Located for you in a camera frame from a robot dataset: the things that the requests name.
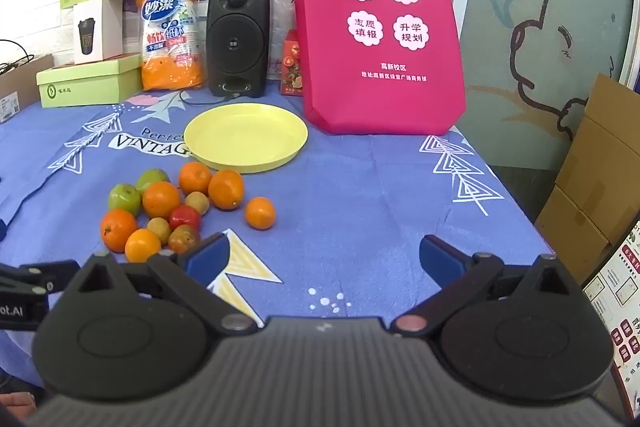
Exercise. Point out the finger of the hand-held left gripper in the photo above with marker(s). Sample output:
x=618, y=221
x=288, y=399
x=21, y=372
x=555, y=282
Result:
x=50, y=269
x=30, y=286

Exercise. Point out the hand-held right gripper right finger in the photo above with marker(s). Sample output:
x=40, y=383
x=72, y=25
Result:
x=440, y=257

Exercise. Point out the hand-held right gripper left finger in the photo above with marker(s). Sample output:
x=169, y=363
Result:
x=210, y=253

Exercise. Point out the small red-green fruit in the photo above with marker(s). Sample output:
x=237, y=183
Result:
x=183, y=239

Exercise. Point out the small red fruit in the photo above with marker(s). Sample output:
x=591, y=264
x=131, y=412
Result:
x=184, y=217

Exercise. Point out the small yellow-brown fruit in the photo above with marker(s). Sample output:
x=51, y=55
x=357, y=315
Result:
x=197, y=202
x=159, y=229

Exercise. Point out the large orange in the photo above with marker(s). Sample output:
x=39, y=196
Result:
x=226, y=189

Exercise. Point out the yellowish orange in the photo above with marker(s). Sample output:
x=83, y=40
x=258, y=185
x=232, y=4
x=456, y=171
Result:
x=142, y=245

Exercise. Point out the oblong green fruit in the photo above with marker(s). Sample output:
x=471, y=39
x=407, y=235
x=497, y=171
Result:
x=152, y=179

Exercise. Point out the round green apple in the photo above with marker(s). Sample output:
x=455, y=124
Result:
x=124, y=198

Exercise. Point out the yellow plastic plate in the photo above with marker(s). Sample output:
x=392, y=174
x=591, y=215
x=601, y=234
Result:
x=245, y=137

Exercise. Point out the blue printed tablecloth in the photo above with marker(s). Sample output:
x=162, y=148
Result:
x=360, y=207

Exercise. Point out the flattened brown cardboard boxes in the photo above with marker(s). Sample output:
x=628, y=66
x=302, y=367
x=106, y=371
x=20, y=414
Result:
x=595, y=187

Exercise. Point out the pink fabric tote bag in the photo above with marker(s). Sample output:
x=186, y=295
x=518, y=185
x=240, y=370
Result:
x=380, y=92

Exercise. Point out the brown cardboard box with label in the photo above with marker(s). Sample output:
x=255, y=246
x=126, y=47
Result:
x=25, y=92

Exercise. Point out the printed standing sign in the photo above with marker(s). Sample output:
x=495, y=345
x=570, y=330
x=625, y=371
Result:
x=620, y=307

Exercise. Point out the light green shoe box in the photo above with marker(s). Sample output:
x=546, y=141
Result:
x=87, y=84

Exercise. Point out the orange paper cup pack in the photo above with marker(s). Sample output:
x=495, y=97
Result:
x=172, y=57

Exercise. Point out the red juice carton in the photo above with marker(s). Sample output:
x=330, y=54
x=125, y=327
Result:
x=291, y=67

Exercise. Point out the black speaker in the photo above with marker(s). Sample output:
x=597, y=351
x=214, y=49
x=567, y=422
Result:
x=237, y=42

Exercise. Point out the white cup box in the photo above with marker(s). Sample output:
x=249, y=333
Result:
x=97, y=32

